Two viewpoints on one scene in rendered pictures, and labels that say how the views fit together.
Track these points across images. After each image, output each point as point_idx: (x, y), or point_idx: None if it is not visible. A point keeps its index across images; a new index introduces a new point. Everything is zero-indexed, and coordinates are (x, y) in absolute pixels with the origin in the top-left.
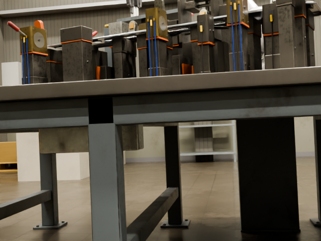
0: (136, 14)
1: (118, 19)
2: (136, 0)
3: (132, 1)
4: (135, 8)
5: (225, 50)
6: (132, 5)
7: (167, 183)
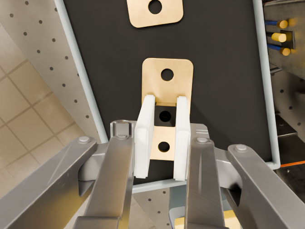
0: (151, 121)
1: (278, 153)
2: (128, 185)
3: (216, 167)
4: (148, 144)
5: None
6: (210, 141)
7: None
